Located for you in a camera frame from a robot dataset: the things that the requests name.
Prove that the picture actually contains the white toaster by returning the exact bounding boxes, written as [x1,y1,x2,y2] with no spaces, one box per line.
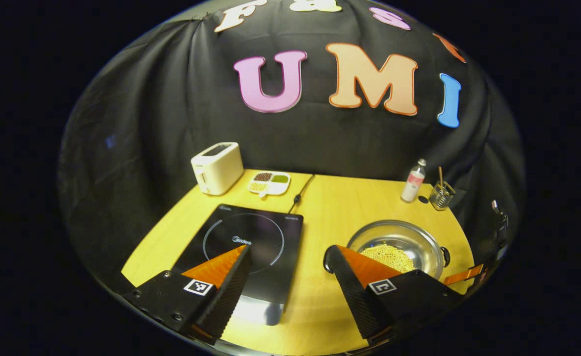
[191,142,244,196]

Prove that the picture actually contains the steel pot with black handles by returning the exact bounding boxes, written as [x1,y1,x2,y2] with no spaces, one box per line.
[323,220,451,282]

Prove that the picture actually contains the white divided dish of beans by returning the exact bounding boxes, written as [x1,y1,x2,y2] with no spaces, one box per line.
[247,171,291,198]

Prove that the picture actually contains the pile of yellow beans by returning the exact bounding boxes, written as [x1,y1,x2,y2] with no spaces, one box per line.
[359,243,416,273]

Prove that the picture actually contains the black induction cooktop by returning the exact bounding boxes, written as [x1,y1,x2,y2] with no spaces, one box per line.
[172,204,304,326]

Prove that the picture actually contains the clear bottle with pink label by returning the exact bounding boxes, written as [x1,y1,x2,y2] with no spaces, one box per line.
[401,158,427,203]

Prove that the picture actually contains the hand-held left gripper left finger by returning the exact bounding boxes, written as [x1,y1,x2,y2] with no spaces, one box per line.
[122,244,252,346]

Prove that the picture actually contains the clear glass holder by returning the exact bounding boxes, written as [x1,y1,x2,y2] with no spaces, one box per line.
[429,180,456,212]

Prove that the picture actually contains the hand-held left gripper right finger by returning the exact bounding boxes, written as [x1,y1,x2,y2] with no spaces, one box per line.
[331,244,464,345]

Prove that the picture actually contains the black power cable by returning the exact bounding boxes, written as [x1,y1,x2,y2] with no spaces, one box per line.
[288,173,315,214]

